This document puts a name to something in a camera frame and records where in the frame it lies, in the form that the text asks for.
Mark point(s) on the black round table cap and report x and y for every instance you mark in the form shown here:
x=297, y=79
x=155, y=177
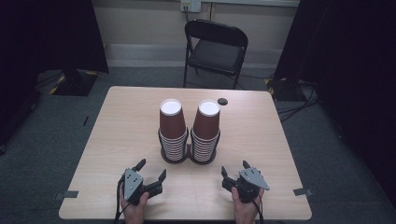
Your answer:
x=222, y=101

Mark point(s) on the person's right hand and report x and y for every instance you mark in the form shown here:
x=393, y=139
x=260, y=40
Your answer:
x=245, y=213

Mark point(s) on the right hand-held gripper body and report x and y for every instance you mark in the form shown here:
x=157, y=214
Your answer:
x=252, y=179

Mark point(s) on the stack of brown paper cups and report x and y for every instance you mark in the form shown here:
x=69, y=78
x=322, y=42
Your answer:
x=172, y=124
x=206, y=126

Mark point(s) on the grey tape strip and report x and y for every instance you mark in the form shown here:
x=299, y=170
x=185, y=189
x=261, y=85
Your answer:
x=302, y=192
x=66, y=194

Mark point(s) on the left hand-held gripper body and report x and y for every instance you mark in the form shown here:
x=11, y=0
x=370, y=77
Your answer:
x=133, y=183

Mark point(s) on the dark curtain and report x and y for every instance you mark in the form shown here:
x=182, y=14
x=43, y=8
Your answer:
x=351, y=77
x=46, y=37

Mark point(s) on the black stand base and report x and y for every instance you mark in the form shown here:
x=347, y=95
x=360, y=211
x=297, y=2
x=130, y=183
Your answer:
x=76, y=84
x=286, y=90

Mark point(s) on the black cup holder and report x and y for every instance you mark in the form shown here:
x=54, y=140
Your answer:
x=169, y=161
x=202, y=162

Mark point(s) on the white wall socket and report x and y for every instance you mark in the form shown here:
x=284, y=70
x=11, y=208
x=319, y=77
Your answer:
x=190, y=5

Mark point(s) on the black folding chair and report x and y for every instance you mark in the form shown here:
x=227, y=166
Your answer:
x=214, y=56

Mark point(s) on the person's left hand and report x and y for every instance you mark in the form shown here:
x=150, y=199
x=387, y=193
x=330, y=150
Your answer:
x=134, y=213

